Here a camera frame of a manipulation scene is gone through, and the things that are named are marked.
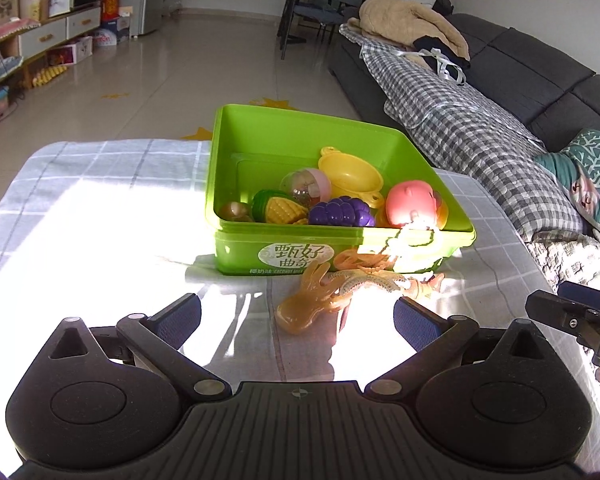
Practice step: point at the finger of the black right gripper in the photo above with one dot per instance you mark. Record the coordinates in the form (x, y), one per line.
(574, 310)

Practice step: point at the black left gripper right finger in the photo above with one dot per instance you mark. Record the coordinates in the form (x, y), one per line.
(438, 342)

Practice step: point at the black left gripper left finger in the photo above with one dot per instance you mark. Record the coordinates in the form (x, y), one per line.
(155, 342)

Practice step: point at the pink toy pig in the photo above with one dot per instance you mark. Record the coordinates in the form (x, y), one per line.
(411, 203)

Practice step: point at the purple toy grapes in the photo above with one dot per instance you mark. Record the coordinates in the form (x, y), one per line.
(342, 211)

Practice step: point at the toy corn cob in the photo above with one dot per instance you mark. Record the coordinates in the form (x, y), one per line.
(269, 206)

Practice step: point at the yellow toy pot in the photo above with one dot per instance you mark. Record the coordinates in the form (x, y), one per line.
(351, 176)

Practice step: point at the clear pink capsule ball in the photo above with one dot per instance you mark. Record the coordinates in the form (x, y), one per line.
(307, 186)

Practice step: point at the grey checked table cloth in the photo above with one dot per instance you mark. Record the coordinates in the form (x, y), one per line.
(101, 230)

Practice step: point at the teal patterned pillow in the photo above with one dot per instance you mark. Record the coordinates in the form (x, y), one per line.
(577, 169)

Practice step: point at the grey plaid sofa cover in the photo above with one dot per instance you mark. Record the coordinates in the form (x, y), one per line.
(459, 129)

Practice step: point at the green plastic storage bin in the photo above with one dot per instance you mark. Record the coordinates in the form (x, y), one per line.
(254, 147)

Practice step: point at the dark grey sofa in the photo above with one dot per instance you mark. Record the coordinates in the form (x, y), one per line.
(552, 95)

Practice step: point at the white wooden tv cabinet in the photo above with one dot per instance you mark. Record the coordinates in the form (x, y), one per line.
(24, 43)

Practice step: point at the beige folded blanket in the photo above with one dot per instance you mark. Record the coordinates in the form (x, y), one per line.
(404, 21)

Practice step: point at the red gift box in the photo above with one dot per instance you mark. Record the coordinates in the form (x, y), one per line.
(110, 10)

